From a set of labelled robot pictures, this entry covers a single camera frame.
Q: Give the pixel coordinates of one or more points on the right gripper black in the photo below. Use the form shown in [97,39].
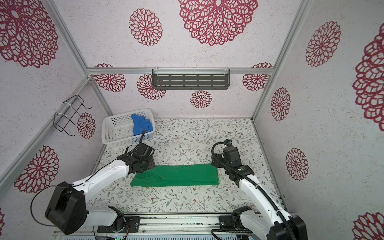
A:
[215,163]

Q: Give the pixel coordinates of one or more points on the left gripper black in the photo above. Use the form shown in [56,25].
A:
[152,164]

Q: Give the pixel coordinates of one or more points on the green tank top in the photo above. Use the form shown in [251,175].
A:
[177,176]

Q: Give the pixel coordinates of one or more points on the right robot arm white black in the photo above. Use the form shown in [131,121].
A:
[274,223]

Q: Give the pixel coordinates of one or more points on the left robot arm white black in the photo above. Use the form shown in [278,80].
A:
[68,209]

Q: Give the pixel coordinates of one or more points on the blue tank top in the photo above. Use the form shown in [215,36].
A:
[141,124]

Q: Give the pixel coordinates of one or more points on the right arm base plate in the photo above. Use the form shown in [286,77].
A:
[231,222]

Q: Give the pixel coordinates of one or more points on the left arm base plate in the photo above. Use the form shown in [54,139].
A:
[123,225]

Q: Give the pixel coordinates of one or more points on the aluminium front rail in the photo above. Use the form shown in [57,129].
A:
[159,224]

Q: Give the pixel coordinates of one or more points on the grey metal wall shelf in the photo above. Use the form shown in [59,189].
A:
[191,79]

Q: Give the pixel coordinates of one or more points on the black wire wall rack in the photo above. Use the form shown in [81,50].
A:
[62,119]

